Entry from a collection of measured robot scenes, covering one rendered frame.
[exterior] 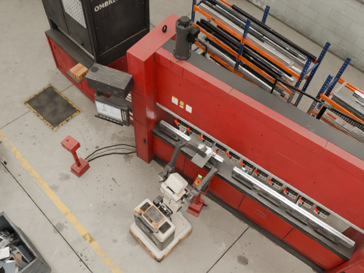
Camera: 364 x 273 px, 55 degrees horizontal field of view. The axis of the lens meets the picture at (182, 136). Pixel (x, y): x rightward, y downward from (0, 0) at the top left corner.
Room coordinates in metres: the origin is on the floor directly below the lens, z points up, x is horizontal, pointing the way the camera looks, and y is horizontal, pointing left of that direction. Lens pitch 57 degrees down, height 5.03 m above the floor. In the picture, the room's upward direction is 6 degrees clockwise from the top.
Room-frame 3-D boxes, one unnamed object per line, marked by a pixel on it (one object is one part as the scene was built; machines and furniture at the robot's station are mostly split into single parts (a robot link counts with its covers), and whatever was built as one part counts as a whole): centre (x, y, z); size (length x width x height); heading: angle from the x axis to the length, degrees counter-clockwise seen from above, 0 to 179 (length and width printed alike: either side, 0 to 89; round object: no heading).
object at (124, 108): (2.66, 0.90, 1.42); 0.45 x 0.12 x 0.36; 75
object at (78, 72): (3.59, 1.67, 1.04); 0.30 x 0.26 x 0.12; 50
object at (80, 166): (2.48, 1.55, 0.41); 0.25 x 0.20 x 0.83; 149
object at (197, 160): (2.35, -0.29, 1.00); 0.26 x 0.18 x 0.01; 149
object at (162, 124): (2.76, 0.11, 0.92); 0.50 x 0.06 x 0.10; 59
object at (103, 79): (2.76, 0.93, 1.53); 0.51 x 0.25 x 0.85; 75
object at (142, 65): (3.13, 0.38, 1.15); 0.85 x 0.25 x 2.30; 149
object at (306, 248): (2.11, -0.90, 0.42); 3.00 x 0.21 x 0.83; 59
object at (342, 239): (1.83, -1.45, 0.92); 1.67 x 0.06 x 0.10; 59
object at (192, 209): (2.05, -0.32, 0.06); 0.25 x 0.20 x 0.12; 158
